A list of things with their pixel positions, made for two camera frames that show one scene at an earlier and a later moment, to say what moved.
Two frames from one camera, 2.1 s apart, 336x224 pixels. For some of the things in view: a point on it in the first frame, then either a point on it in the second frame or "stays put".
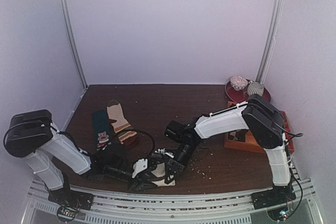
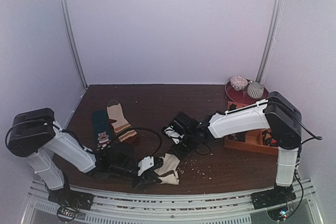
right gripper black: [171, 168] -> [177, 150]
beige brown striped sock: [122, 126] stays put
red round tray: [242, 95] stays put
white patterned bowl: [238, 83] stays put
